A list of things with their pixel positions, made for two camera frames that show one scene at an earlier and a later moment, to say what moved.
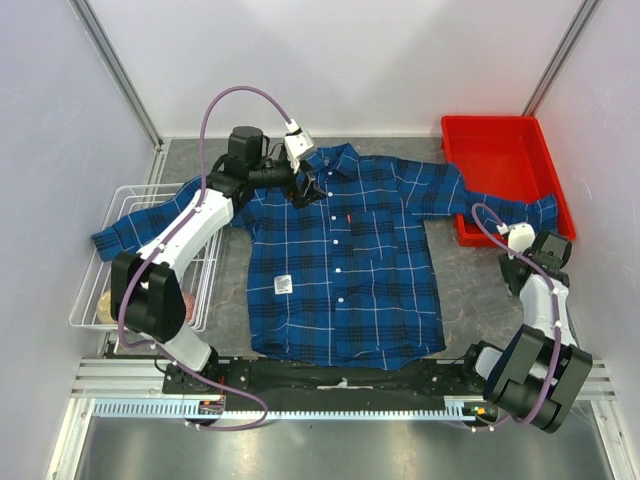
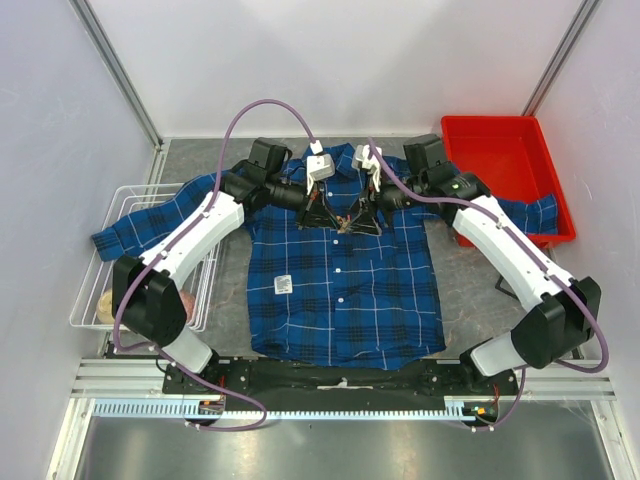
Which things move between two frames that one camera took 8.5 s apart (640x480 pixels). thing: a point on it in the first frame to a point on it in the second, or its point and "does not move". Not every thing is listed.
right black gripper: [506, 266] to [365, 221]
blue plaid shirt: [341, 277] does not move
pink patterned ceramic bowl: [189, 297] does not move
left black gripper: [308, 193] to [317, 214]
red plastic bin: [506, 157] does not move
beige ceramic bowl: [103, 313] does not move
